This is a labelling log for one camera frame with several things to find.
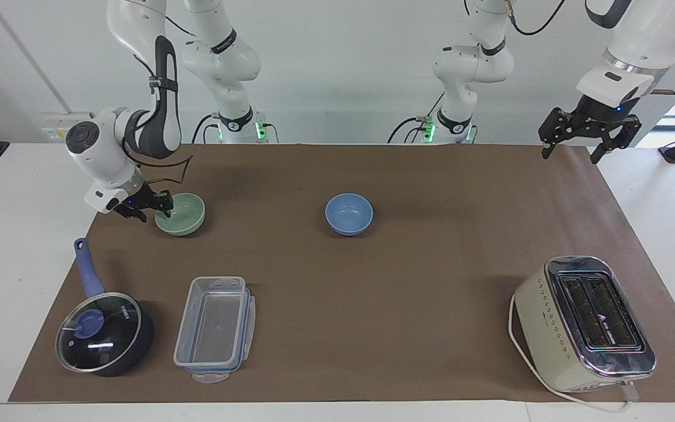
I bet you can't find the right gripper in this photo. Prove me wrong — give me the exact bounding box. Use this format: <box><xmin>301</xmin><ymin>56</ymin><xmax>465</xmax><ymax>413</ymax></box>
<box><xmin>114</xmin><ymin>186</ymin><xmax>175</xmax><ymax>223</ymax></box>

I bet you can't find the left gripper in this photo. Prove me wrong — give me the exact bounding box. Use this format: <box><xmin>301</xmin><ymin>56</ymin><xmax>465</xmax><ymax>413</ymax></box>
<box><xmin>538</xmin><ymin>93</ymin><xmax>643</xmax><ymax>165</ymax></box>

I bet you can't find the green bowl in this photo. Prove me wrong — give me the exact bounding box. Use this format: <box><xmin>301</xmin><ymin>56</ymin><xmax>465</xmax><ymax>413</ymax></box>
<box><xmin>155</xmin><ymin>193</ymin><xmax>206</xmax><ymax>237</ymax></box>

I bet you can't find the blue bowl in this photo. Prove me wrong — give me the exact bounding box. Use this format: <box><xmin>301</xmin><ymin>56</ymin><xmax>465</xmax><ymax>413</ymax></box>
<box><xmin>325</xmin><ymin>193</ymin><xmax>374</xmax><ymax>237</ymax></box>

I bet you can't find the blue saucepan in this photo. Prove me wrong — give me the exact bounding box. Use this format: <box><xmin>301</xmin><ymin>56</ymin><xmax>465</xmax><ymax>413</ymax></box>
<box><xmin>55</xmin><ymin>237</ymin><xmax>155</xmax><ymax>377</ymax></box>

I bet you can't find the glass pan lid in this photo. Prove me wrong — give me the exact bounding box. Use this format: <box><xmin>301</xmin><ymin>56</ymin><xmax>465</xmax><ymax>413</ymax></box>
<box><xmin>56</xmin><ymin>292</ymin><xmax>142</xmax><ymax>373</ymax></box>

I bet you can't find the clear plastic container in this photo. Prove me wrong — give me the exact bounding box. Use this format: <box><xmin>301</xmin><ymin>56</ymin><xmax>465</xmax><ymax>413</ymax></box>
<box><xmin>173</xmin><ymin>275</ymin><xmax>257</xmax><ymax>384</ymax></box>

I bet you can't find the cream toaster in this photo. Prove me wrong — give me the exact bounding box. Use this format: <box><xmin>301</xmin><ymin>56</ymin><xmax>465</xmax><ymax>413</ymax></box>
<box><xmin>513</xmin><ymin>255</ymin><xmax>657</xmax><ymax>394</ymax></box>

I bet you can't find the white toaster cord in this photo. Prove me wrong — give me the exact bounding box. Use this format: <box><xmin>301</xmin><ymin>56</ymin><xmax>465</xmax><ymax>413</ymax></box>
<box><xmin>508</xmin><ymin>293</ymin><xmax>640</xmax><ymax>413</ymax></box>

